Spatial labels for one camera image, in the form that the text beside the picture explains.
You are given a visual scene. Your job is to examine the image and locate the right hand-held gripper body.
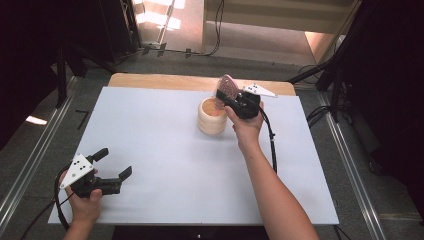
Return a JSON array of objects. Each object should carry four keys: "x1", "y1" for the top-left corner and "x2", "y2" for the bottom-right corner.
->
[{"x1": 224, "y1": 83, "x2": 278, "y2": 120}]

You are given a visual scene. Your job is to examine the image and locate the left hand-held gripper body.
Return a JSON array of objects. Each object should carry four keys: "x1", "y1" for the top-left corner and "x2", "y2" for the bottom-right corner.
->
[{"x1": 59, "y1": 152, "x2": 123, "y2": 198}]

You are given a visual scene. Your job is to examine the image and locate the cream ringed holder cup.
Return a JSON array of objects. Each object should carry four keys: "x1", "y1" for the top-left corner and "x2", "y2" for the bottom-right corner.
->
[{"x1": 197, "y1": 96, "x2": 229, "y2": 136}]

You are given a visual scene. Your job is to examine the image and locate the person's right hand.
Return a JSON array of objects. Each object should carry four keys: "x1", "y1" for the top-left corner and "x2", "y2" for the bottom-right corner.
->
[{"x1": 224, "y1": 101, "x2": 266, "y2": 149}]

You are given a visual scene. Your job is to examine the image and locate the person's left hand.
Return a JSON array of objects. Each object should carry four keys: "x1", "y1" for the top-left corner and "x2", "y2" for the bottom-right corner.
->
[{"x1": 59, "y1": 169, "x2": 104, "y2": 224}]

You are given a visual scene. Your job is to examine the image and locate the white table board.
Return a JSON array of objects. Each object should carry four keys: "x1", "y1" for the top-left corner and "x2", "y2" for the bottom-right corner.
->
[{"x1": 48, "y1": 86, "x2": 340, "y2": 226}]

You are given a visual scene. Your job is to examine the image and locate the black metal stand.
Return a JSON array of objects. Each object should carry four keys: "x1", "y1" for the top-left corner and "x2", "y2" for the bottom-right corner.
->
[
  {"x1": 54, "y1": 43, "x2": 118, "y2": 109},
  {"x1": 288, "y1": 0, "x2": 368, "y2": 124}
]

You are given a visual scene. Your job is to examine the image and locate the beige panelled counter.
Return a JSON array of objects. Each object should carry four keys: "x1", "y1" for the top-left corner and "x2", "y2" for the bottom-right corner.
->
[{"x1": 202, "y1": 0, "x2": 363, "y2": 66}]

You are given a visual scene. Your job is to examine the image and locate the dark cabinet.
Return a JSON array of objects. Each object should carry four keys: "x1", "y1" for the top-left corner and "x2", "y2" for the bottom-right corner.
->
[{"x1": 96, "y1": 0, "x2": 141, "y2": 63}]

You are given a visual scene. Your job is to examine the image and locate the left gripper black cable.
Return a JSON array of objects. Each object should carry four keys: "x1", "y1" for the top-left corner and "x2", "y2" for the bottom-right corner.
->
[{"x1": 19, "y1": 166, "x2": 76, "y2": 240}]

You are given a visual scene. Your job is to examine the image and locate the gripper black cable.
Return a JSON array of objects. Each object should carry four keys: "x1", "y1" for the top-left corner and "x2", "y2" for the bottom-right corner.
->
[
  {"x1": 19, "y1": 166, "x2": 76, "y2": 240},
  {"x1": 258, "y1": 107, "x2": 279, "y2": 174}
]

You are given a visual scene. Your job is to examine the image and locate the metal floor rail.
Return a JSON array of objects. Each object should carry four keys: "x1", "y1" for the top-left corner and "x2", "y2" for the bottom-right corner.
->
[
  {"x1": 316, "y1": 91, "x2": 388, "y2": 240},
  {"x1": 0, "y1": 76, "x2": 79, "y2": 231}
]

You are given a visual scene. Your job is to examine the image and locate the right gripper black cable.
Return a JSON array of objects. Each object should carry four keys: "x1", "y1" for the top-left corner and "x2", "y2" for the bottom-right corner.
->
[{"x1": 258, "y1": 107, "x2": 279, "y2": 174}]

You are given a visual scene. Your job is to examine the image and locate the black floor cables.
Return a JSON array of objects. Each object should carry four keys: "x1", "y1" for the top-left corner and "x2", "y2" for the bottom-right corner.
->
[{"x1": 306, "y1": 104, "x2": 331, "y2": 129}]

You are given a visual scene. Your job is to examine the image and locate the black hanging cable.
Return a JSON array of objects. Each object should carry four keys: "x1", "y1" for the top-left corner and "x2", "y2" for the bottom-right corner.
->
[{"x1": 203, "y1": 0, "x2": 225, "y2": 57}]

